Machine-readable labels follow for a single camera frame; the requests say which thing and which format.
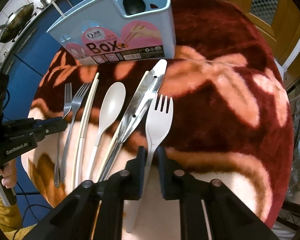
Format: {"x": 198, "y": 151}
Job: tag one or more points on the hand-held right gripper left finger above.
{"x": 140, "y": 165}

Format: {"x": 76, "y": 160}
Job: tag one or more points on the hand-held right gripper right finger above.
{"x": 162, "y": 170}

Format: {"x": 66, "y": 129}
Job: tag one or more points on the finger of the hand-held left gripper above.
{"x": 50, "y": 123}
{"x": 52, "y": 131}

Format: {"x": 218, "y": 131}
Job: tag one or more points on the small metal fork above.
{"x": 67, "y": 107}

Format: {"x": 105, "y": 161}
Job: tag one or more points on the cream chopstick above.
{"x": 83, "y": 122}
{"x": 90, "y": 100}

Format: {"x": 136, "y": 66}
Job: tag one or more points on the large metal fork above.
{"x": 76, "y": 105}

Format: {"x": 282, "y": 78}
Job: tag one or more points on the white plastic fork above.
{"x": 157, "y": 125}

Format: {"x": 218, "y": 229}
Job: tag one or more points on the white plastic spoon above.
{"x": 112, "y": 105}

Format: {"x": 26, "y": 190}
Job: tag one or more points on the stainless steel tongs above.
{"x": 150, "y": 90}

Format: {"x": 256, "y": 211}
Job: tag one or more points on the light blue utensil box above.
{"x": 150, "y": 17}

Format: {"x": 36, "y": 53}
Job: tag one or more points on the person's left forearm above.
{"x": 5, "y": 215}

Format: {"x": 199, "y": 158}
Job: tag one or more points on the person's left hand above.
{"x": 8, "y": 175}

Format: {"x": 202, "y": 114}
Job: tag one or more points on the blue base cabinets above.
{"x": 27, "y": 67}

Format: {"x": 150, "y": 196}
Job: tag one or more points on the red floral blanket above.
{"x": 215, "y": 92}

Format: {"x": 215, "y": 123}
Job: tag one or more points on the metal wok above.
{"x": 15, "y": 22}

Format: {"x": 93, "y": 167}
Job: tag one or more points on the metal kettle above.
{"x": 48, "y": 0}

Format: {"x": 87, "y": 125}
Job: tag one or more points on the wooden door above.
{"x": 272, "y": 10}

